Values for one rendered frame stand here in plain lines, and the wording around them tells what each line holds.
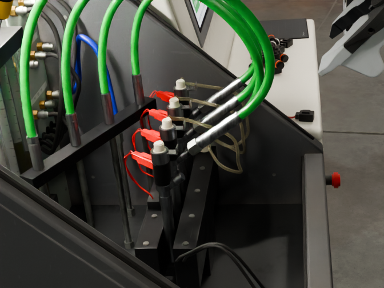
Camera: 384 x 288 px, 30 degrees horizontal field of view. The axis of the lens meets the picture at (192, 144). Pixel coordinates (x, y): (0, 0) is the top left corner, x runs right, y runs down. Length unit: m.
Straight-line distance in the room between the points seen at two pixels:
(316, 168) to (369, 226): 1.53
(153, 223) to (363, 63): 0.52
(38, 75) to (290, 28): 0.86
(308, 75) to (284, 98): 0.14
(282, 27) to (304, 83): 0.39
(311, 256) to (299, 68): 0.71
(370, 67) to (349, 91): 3.20
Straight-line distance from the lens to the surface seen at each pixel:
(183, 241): 1.15
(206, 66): 1.37
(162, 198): 1.14
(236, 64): 1.81
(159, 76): 1.39
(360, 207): 3.01
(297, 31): 2.00
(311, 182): 1.34
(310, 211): 1.26
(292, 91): 1.64
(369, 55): 0.83
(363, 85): 4.10
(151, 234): 1.18
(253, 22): 1.00
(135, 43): 1.29
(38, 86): 1.40
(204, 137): 1.07
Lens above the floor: 1.65
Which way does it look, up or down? 28 degrees down
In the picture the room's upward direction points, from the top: 6 degrees counter-clockwise
